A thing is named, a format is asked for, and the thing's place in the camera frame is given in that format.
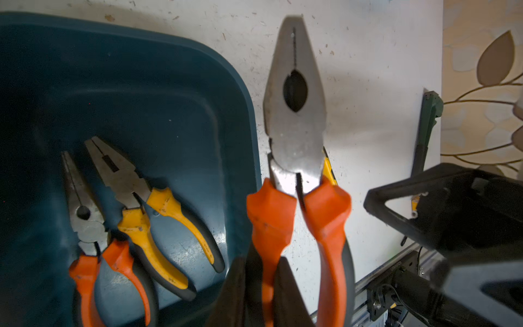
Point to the yellow tape measure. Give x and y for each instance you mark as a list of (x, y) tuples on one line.
[(414, 203)]

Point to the green handled scraper tool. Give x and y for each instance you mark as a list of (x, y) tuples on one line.
[(432, 108)]

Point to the small orange handled pliers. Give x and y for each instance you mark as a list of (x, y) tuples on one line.
[(97, 245)]

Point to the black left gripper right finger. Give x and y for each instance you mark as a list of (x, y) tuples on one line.
[(288, 305)]

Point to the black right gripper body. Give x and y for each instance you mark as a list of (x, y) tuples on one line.
[(480, 238)]

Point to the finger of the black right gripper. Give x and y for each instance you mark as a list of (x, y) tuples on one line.
[(443, 191)]

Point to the small yellow handled pliers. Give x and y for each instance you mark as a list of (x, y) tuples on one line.
[(133, 192)]

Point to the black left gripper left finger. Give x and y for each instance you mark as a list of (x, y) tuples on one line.
[(230, 306)]

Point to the dark teal storage tray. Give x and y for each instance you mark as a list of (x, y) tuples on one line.
[(174, 107)]

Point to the large orange handled pliers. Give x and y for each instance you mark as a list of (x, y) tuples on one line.
[(295, 122)]

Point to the yellow black combination pliers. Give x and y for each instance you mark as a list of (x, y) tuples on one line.
[(327, 170)]

